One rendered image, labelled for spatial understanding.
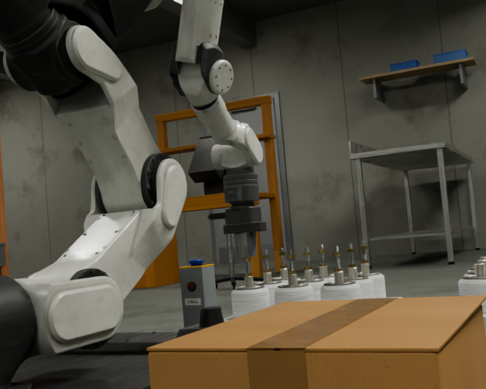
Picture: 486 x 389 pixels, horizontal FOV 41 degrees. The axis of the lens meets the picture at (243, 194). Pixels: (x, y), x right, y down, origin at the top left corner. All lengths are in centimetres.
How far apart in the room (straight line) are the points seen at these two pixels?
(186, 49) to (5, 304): 70
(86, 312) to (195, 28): 66
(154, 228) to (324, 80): 710
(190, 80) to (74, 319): 63
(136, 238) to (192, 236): 766
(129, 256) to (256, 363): 83
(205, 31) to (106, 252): 53
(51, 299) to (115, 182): 39
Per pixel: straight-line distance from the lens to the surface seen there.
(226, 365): 53
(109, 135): 134
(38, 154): 1064
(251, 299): 163
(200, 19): 146
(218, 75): 147
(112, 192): 141
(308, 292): 159
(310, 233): 827
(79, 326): 113
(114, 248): 128
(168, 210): 137
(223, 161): 166
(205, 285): 175
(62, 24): 125
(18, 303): 107
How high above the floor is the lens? 39
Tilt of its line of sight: 3 degrees up
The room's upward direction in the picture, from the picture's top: 5 degrees counter-clockwise
